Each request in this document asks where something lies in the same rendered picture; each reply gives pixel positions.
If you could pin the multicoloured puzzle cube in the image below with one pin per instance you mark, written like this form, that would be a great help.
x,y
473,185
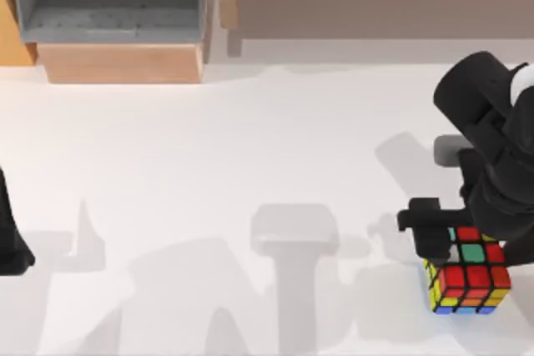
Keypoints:
x,y
471,281

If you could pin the pale wooden drawer front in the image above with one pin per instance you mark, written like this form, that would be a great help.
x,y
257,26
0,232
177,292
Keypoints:
x,y
121,63

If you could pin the grey pierced drawer inside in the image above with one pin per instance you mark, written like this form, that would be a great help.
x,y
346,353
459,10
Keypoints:
x,y
112,6

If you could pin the orange wooden cupboard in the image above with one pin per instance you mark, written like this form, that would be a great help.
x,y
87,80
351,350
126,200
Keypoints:
x,y
12,35

